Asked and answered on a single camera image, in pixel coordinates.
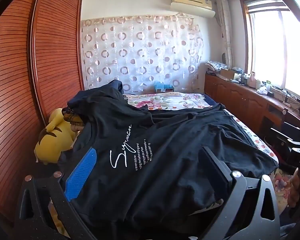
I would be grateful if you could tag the cardboard box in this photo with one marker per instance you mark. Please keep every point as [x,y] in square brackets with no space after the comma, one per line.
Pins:
[227,73]

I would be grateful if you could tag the floral bed sheet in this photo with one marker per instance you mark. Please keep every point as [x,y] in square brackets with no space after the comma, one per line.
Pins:
[170,101]

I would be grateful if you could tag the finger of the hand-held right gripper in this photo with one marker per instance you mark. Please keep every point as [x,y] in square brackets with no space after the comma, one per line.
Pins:
[285,136]

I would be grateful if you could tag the window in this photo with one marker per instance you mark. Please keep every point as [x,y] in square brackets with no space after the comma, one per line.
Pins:
[277,50]

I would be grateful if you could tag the navy blanket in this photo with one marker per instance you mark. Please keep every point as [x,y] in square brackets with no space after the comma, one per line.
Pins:
[212,101]

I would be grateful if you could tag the blue plastic bag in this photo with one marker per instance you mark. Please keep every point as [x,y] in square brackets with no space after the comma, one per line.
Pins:
[162,86]

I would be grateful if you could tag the pale window curtain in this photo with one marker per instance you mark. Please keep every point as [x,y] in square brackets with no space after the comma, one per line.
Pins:
[225,30]

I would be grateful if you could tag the wooden side cabinet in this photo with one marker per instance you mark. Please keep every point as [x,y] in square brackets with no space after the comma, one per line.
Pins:
[240,100]

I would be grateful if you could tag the orange fruit print sheet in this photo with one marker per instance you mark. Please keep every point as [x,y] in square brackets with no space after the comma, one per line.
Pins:
[261,143]

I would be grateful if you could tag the wall air conditioner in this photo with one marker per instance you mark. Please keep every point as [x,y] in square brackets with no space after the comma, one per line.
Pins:
[190,2]

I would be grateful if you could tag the yellow plush toy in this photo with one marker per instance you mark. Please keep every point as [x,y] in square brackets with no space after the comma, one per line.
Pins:
[55,140]

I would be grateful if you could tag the floral floor mat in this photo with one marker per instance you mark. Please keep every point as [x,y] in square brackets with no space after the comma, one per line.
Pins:
[282,181]

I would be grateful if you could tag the black printed t-shirt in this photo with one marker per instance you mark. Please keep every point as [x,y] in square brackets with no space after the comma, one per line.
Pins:
[165,142]

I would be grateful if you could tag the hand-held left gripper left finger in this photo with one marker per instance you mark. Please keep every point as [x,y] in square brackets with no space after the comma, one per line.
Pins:
[81,175]

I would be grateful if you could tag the navy folded garment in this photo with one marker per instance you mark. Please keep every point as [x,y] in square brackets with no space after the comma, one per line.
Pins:
[90,93]

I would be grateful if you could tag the circle patterned wall curtain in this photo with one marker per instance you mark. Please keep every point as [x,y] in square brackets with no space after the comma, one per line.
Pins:
[140,55]

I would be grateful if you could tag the pink bottle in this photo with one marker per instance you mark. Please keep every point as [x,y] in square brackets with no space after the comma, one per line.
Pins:
[253,80]

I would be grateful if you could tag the folded patterned cloth stack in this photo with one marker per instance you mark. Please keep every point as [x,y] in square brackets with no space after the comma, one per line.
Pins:
[215,66]

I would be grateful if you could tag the wooden louvered wardrobe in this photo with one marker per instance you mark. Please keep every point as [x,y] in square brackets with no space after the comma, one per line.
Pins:
[27,67]

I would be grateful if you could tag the brown lace garment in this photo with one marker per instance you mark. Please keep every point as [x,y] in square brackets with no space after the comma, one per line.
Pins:
[73,118]

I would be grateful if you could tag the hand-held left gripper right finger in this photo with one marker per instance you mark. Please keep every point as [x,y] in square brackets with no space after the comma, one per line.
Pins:
[216,170]

